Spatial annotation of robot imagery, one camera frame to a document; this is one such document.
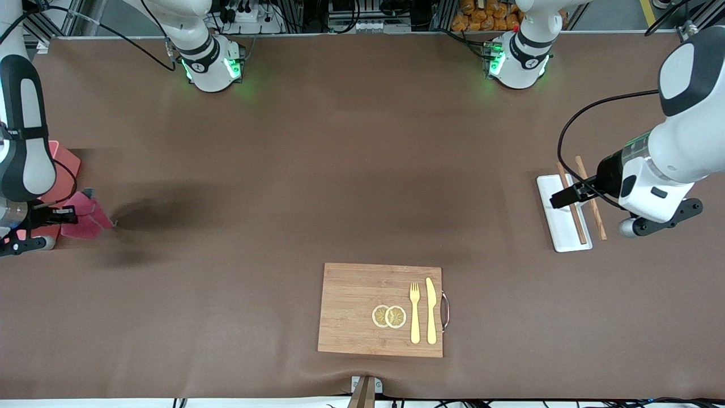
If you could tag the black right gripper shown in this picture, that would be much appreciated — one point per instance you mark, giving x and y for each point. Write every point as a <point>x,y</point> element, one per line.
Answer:
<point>44,215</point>

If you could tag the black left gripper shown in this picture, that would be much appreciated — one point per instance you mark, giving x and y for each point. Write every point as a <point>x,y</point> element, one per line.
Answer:
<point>607,172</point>

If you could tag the magenta cloth with grey backing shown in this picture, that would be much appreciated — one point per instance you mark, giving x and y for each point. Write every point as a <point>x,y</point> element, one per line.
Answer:
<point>85,226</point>

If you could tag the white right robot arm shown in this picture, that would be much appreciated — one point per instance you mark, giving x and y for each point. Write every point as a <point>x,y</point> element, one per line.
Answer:
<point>28,164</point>

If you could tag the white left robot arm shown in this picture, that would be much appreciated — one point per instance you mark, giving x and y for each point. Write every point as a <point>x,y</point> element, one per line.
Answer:
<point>679,147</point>

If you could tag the brown wooden chopstick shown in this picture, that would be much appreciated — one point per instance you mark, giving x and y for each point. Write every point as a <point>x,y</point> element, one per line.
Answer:
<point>599,224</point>
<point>580,229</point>

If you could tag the white rectangular tray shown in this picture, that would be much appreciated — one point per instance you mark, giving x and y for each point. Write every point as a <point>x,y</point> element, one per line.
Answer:
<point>558,226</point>

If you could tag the pink plastic bin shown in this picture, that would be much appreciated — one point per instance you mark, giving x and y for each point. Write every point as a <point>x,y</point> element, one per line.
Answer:
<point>65,170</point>

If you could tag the yellow knife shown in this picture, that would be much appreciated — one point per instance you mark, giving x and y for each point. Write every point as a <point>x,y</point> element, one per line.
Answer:
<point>431,311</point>

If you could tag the pile of orange breads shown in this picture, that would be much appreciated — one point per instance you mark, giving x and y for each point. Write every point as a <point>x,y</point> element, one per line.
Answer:
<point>481,17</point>

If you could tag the yellow fork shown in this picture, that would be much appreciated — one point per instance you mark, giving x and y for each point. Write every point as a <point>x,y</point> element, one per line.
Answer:
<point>415,323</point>

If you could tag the lemon slice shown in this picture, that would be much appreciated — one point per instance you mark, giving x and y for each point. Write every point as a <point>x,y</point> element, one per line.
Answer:
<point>397,317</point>
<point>378,316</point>

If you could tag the white power strip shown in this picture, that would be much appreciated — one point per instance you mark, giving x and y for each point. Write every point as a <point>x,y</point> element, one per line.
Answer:
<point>252,17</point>

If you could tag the aluminium frame rail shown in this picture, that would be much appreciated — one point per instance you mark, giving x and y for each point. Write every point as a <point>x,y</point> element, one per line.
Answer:
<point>56,20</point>
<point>688,28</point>

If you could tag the grey metal mount bracket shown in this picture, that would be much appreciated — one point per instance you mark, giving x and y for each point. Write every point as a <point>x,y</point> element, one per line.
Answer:
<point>378,385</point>

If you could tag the brown camera pole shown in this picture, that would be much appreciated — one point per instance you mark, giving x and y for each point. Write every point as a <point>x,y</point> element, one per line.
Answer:
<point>362,396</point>

